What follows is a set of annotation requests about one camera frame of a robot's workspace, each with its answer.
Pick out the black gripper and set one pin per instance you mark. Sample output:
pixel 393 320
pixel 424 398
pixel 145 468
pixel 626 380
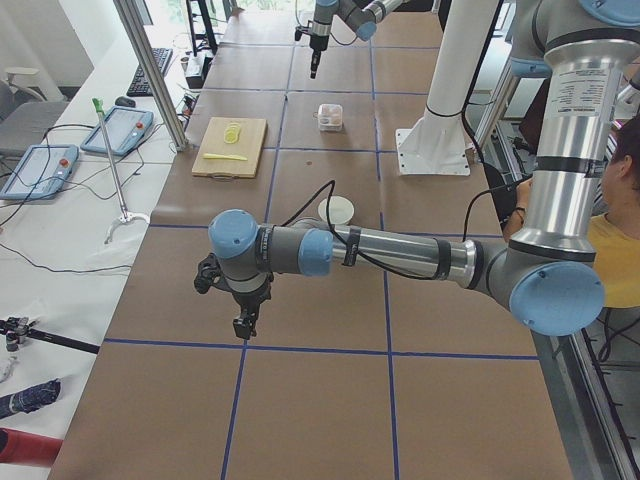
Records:
pixel 316 43
pixel 248 301

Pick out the clear plastic egg box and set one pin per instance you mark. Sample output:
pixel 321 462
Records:
pixel 323 115

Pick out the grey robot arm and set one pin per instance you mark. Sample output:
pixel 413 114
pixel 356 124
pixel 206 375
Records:
pixel 573 246
pixel 361 21

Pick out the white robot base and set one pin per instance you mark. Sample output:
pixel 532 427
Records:
pixel 436 144

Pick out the wooden cutting board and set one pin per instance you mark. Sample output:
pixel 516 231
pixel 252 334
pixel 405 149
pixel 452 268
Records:
pixel 252 135

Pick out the brown paper table cover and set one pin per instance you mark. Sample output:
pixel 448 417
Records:
pixel 356 375

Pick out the yellow plastic knife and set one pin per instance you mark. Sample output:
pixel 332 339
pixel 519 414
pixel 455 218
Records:
pixel 217 156

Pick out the white round bowl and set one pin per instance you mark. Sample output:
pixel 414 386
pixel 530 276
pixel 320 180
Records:
pixel 337 210

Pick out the black computer mouse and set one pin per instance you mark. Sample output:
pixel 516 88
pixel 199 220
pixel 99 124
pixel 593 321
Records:
pixel 124 101

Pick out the blue teach pendant far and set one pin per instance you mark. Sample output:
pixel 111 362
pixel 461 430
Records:
pixel 126 128

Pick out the blue teach pendant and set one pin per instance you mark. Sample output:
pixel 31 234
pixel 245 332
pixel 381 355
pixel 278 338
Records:
pixel 41 172
pixel 126 128

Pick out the long reacher grabber stick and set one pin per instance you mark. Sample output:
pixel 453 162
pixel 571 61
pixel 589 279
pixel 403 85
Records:
pixel 126 216

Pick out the dark blue plaid cloth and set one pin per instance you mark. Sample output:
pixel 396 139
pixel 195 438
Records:
pixel 30 399

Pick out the crumpled white tissue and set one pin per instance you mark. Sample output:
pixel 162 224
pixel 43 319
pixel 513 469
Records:
pixel 7 367

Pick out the blue teach pendant near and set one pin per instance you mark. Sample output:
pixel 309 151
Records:
pixel 41 172

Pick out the red object at edge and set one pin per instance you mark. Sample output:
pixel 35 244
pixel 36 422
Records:
pixel 28 449

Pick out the grey office chair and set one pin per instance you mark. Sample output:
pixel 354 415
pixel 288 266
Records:
pixel 26 115

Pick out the person in yellow shirt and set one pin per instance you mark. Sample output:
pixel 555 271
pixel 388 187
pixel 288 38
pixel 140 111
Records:
pixel 614 226

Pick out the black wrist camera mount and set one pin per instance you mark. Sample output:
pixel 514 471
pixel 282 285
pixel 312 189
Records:
pixel 209 275

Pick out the aluminium frame post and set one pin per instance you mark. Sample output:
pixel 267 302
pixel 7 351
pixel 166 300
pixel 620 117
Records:
pixel 134 28

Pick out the black camera tripod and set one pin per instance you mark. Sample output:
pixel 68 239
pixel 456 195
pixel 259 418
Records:
pixel 18 329

